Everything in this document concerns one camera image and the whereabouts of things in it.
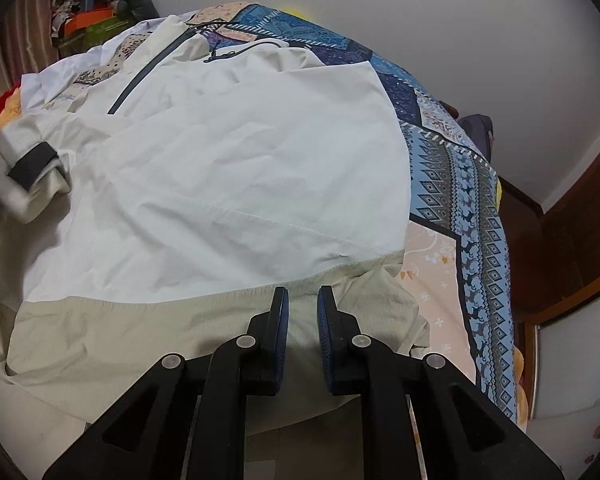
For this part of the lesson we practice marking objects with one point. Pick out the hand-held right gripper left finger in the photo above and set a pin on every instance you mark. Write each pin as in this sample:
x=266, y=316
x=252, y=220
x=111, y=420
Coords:
x=280, y=335

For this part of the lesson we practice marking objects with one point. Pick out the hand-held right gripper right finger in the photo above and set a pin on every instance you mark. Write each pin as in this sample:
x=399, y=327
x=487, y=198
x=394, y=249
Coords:
x=323, y=335

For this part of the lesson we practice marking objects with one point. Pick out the white and beige jacket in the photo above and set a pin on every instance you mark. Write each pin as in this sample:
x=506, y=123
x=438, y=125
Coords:
x=230, y=160

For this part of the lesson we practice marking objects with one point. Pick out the patchwork patterned quilt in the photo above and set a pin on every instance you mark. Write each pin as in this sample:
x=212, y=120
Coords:
x=460, y=200

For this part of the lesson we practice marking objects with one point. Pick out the white door with stickers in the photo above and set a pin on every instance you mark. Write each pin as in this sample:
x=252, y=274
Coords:
x=570, y=370

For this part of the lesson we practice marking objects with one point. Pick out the grey purple backpack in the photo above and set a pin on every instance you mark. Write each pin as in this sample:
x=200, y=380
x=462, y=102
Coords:
x=480, y=132

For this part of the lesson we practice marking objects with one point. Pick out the white pillowcase cloth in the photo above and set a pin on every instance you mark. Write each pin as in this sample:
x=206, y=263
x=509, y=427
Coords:
x=45, y=85

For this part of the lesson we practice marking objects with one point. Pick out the green storage box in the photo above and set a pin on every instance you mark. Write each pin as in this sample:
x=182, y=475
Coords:
x=95, y=35

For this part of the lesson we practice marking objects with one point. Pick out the orange box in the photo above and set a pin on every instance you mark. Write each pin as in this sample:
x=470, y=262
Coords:
x=87, y=19

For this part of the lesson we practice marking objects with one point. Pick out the striped pink gold curtain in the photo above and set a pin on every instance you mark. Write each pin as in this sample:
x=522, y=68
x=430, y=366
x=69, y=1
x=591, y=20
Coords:
x=20, y=35

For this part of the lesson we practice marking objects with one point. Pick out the wooden door frame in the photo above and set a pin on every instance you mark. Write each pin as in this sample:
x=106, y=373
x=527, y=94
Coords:
x=580, y=240

